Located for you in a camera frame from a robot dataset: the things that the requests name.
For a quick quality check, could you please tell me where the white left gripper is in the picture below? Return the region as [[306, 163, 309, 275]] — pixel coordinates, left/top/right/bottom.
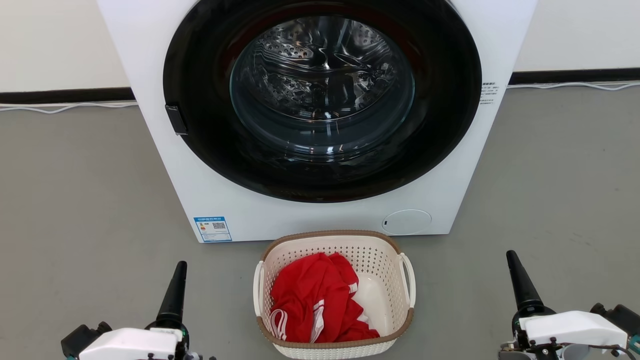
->
[[91, 260, 202, 360]]

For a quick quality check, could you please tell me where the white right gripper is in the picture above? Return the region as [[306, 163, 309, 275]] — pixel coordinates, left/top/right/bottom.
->
[[499, 250, 629, 360]]

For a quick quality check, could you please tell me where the cream perforated plastic laundry basket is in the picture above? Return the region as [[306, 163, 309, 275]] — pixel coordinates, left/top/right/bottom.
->
[[252, 229, 417, 360]]

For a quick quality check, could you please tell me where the blue energy label sticker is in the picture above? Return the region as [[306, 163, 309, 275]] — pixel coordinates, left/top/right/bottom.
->
[[193, 216, 233, 243]]

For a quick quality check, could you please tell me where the white front-load washing machine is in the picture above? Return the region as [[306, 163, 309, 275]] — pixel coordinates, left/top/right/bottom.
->
[[96, 0, 539, 244]]

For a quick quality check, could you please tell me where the red garment with white stripes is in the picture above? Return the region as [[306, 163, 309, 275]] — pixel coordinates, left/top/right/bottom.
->
[[269, 252, 381, 344]]

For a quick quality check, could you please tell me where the round white filter cover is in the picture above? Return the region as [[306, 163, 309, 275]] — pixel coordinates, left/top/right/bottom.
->
[[382, 209, 433, 236]]

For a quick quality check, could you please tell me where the round black washer door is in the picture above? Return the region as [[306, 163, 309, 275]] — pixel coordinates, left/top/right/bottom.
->
[[163, 0, 483, 204]]

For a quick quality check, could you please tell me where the small printed text label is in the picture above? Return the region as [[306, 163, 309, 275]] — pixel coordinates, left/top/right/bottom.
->
[[479, 80, 501, 106]]

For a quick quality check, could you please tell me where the perforated steel washer drum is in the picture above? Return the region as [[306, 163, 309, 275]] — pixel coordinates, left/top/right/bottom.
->
[[230, 15, 416, 157]]

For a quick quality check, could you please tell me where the black washer door handle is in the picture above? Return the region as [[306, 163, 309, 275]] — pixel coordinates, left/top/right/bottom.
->
[[165, 104, 189, 136]]

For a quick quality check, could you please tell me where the thin white floor cable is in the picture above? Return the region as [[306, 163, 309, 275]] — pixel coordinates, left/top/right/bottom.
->
[[0, 101, 139, 115], [506, 81, 640, 92]]

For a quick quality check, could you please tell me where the black wall baseboard strip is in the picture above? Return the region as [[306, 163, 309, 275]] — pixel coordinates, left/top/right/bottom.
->
[[0, 87, 136, 106], [509, 67, 640, 86]]

